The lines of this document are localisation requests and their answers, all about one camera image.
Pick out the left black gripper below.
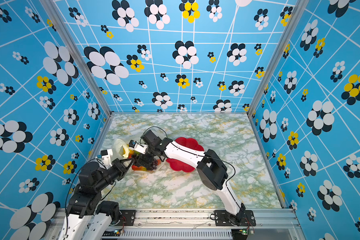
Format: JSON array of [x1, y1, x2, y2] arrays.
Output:
[[94, 156, 134, 193]]

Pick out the red chili pepper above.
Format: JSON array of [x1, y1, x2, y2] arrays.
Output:
[[132, 165, 147, 172]]

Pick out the yellowish plastic bag orange print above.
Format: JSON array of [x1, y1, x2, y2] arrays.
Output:
[[112, 138, 163, 172]]

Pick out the red flower-shaped plate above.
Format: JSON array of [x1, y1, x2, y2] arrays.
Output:
[[164, 137, 205, 173]]

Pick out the dark purple grapes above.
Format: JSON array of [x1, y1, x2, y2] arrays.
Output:
[[148, 159, 160, 171]]

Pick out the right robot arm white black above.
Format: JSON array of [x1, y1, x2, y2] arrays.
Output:
[[129, 137, 247, 226]]

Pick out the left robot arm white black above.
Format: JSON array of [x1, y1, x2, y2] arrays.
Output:
[[58, 158, 136, 240]]

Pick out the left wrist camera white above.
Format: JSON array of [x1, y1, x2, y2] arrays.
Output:
[[101, 149, 113, 169]]

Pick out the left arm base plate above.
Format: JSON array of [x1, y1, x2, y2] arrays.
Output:
[[110, 210, 137, 227]]

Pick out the aluminium front rail frame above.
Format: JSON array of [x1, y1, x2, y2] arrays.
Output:
[[44, 209, 306, 240]]

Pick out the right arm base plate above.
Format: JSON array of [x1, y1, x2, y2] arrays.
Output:
[[214, 210, 257, 227]]

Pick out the left corner aluminium post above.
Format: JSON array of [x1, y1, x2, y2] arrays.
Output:
[[38, 0, 113, 118]]

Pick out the corner aluminium post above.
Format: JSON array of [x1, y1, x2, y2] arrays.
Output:
[[247, 0, 310, 118], [38, 0, 113, 118]]

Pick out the right corner aluminium post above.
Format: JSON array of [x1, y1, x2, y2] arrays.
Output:
[[247, 0, 310, 118]]

